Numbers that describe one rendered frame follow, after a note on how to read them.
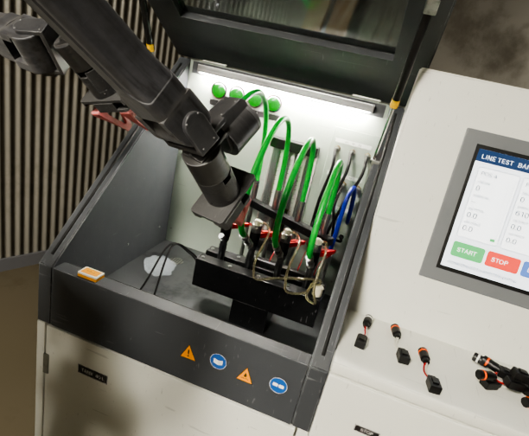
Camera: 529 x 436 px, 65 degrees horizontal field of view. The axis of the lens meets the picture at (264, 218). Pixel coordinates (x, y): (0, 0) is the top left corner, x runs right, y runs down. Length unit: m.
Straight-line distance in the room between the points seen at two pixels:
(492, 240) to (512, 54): 2.32
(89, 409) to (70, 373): 0.11
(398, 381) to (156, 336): 0.51
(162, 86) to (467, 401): 0.76
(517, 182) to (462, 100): 0.21
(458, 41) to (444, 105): 2.32
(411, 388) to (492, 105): 0.62
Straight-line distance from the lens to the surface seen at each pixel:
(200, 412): 1.05
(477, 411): 0.92
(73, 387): 1.23
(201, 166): 0.57
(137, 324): 0.99
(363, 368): 0.87
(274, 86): 1.25
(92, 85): 0.79
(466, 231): 1.03
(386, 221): 1.01
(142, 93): 0.51
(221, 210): 0.65
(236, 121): 0.61
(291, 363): 0.88
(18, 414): 2.06
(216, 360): 0.94
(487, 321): 1.08
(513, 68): 3.24
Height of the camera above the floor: 1.48
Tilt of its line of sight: 20 degrees down
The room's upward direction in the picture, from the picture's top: 13 degrees clockwise
